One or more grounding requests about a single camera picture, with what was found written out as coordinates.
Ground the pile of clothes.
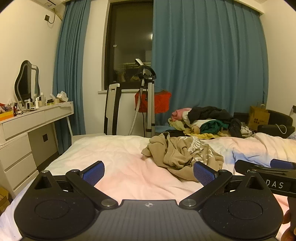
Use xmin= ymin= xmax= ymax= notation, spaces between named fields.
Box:
xmin=168 ymin=106 xmax=252 ymax=140

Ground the tissue box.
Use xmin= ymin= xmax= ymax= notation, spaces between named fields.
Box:
xmin=56 ymin=91 xmax=69 ymax=103

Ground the wavy-framed mirror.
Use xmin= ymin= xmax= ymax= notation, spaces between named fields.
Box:
xmin=14 ymin=60 xmax=40 ymax=108

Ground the white and black chair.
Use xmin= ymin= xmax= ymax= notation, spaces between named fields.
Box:
xmin=104 ymin=83 xmax=121 ymax=135

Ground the person's right hand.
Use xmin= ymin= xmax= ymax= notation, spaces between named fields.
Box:
xmin=282 ymin=209 xmax=296 ymax=241

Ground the dark window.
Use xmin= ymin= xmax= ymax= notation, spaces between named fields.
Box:
xmin=104 ymin=2 xmax=154 ymax=90

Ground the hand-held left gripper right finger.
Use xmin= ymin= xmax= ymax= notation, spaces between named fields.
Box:
xmin=179 ymin=161 xmax=264 ymax=210

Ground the cardboard box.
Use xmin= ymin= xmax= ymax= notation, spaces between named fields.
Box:
xmin=0 ymin=186 xmax=11 ymax=214

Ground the brown paper bag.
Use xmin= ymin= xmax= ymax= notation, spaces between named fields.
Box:
xmin=248 ymin=103 xmax=270 ymax=131

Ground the red cloth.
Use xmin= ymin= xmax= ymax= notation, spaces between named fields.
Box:
xmin=135 ymin=89 xmax=172 ymax=114

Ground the white air conditioner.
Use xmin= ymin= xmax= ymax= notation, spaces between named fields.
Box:
xmin=32 ymin=0 xmax=63 ymax=9

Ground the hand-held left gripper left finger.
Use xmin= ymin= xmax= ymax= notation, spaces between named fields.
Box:
xmin=34 ymin=161 xmax=118 ymax=210

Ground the white vanity desk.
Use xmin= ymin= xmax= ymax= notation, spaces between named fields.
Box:
xmin=0 ymin=101 xmax=74 ymax=198

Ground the garment steamer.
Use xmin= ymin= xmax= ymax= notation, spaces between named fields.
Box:
xmin=128 ymin=58 xmax=158 ymax=138

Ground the pastel duvet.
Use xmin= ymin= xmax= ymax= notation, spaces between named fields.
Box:
xmin=0 ymin=132 xmax=296 ymax=241

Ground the wide blue curtain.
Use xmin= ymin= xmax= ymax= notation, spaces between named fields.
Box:
xmin=151 ymin=0 xmax=270 ymax=133

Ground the light blue cloth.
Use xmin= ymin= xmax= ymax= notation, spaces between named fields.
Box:
xmin=154 ymin=125 xmax=174 ymax=133

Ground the group of cosmetic bottles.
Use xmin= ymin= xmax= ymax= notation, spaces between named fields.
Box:
xmin=7 ymin=92 xmax=61 ymax=114

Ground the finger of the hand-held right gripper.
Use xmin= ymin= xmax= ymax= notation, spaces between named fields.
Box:
xmin=270 ymin=159 xmax=296 ymax=170
xmin=234 ymin=159 xmax=296 ymax=178

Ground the black sofa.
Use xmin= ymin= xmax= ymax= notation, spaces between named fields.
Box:
xmin=233 ymin=109 xmax=295 ymax=139

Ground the khaki printed t-shirt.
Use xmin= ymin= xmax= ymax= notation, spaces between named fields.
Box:
xmin=142 ymin=132 xmax=224 ymax=182

